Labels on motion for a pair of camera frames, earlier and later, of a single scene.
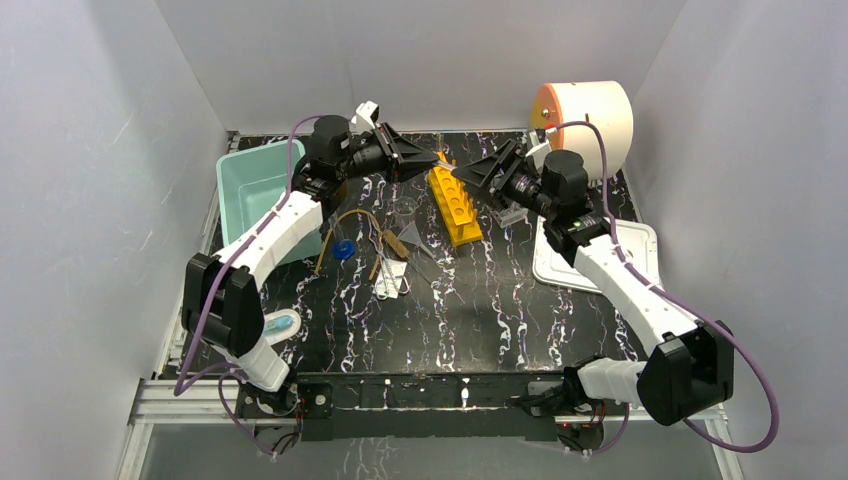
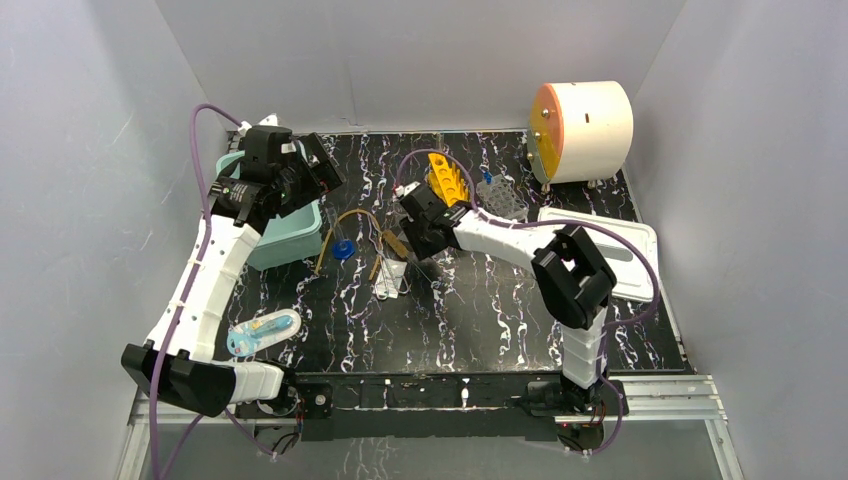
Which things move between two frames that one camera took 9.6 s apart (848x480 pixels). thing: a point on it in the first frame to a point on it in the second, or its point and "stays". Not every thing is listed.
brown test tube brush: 399,246 stays
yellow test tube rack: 454,206 stays
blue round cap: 343,249 stays
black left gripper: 389,149 to 317,172
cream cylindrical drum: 604,102 stays
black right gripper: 482,171 to 421,251
